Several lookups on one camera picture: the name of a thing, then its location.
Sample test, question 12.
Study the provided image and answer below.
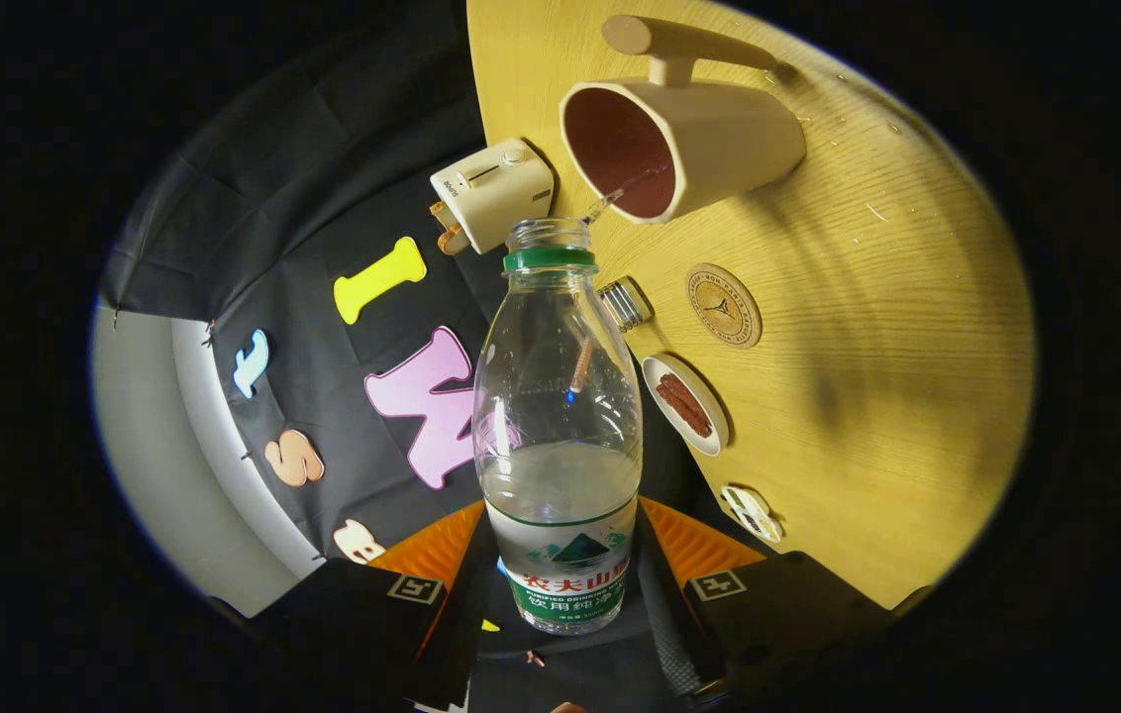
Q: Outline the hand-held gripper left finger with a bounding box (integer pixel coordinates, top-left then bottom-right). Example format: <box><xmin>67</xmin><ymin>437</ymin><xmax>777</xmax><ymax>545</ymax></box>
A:
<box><xmin>249</xmin><ymin>500</ymin><xmax>500</xmax><ymax>712</ymax></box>

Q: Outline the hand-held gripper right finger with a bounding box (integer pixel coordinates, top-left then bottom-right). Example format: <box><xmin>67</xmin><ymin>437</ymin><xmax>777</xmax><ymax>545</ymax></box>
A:
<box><xmin>632</xmin><ymin>497</ymin><xmax>893</xmax><ymax>709</ymax></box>

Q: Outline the clear plastic juice bottle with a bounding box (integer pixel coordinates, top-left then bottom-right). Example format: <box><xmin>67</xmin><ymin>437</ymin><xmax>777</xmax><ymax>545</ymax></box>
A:
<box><xmin>472</xmin><ymin>218</ymin><xmax>644</xmax><ymax>636</ymax></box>

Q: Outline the round cork coaster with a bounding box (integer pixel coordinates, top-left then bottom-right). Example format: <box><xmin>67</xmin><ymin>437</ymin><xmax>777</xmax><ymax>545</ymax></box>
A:
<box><xmin>686</xmin><ymin>262</ymin><xmax>763</xmax><ymax>350</ymax></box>

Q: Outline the beige cup with wooden handle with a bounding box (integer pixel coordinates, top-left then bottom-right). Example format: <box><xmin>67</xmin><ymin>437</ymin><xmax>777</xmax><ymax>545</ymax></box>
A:
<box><xmin>559</xmin><ymin>15</ymin><xmax>807</xmax><ymax>225</ymax></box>

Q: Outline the white divided seasoning dish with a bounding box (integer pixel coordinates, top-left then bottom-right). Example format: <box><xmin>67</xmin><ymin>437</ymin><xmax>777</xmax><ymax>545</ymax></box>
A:
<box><xmin>719</xmin><ymin>484</ymin><xmax>783</xmax><ymax>545</ymax></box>

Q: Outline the white round plate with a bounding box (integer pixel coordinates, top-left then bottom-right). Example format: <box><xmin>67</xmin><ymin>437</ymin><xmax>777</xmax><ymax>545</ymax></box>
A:
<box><xmin>642</xmin><ymin>354</ymin><xmax>730</xmax><ymax>458</ymax></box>

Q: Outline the brown meat piece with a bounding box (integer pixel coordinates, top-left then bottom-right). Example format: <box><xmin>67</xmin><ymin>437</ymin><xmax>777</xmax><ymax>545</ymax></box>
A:
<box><xmin>656</xmin><ymin>381</ymin><xmax>705</xmax><ymax>439</ymax></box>
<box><xmin>664</xmin><ymin>373</ymin><xmax>714</xmax><ymax>432</ymax></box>

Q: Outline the wooden table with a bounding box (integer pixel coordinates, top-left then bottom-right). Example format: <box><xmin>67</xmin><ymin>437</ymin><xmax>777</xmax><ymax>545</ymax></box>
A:
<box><xmin>466</xmin><ymin>0</ymin><xmax>1037</xmax><ymax>610</ymax></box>

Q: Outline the white toaster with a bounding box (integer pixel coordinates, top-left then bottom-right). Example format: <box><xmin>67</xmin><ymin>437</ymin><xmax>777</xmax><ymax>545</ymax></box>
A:
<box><xmin>429</xmin><ymin>138</ymin><xmax>556</xmax><ymax>256</ymax></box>

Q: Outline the black backdrop cloth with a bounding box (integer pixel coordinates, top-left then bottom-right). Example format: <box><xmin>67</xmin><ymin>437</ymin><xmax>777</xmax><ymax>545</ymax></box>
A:
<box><xmin>100</xmin><ymin>0</ymin><xmax>710</xmax><ymax>713</ymax></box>

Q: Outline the metal wire holder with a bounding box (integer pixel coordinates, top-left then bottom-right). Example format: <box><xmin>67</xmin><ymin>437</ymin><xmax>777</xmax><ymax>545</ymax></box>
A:
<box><xmin>597</xmin><ymin>276</ymin><xmax>655</xmax><ymax>333</ymax></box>

